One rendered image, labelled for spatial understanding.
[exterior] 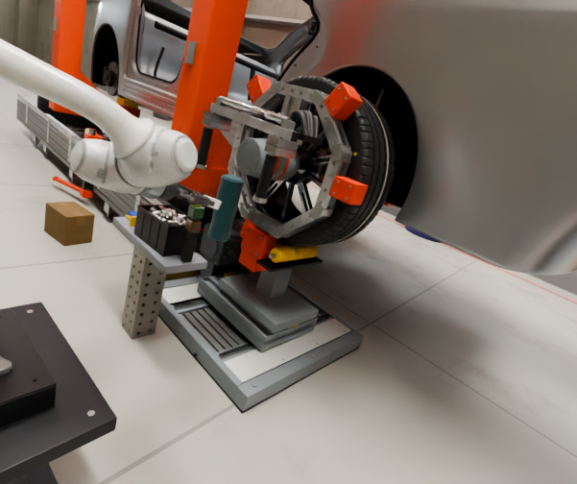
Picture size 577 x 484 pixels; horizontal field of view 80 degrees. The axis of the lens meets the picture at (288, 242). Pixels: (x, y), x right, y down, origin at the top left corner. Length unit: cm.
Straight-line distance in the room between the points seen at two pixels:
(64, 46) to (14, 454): 298
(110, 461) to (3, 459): 40
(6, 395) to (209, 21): 141
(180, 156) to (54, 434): 62
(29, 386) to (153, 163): 52
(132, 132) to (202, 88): 95
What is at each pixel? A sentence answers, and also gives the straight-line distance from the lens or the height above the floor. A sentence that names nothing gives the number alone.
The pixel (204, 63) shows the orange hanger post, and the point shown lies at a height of 111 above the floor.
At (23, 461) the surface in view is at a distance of 90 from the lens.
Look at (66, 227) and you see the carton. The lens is 226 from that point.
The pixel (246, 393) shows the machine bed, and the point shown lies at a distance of 136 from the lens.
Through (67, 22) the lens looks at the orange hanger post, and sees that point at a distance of 346.
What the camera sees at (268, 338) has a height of 16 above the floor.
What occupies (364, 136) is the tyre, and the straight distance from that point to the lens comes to 123.
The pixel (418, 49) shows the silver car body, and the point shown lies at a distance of 164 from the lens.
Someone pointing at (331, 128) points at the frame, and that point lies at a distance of 120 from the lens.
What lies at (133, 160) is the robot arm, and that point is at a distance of 75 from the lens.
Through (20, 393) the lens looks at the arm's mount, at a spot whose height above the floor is 37.
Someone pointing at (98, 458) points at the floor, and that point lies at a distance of 126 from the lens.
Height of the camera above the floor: 101
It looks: 19 degrees down
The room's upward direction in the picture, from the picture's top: 18 degrees clockwise
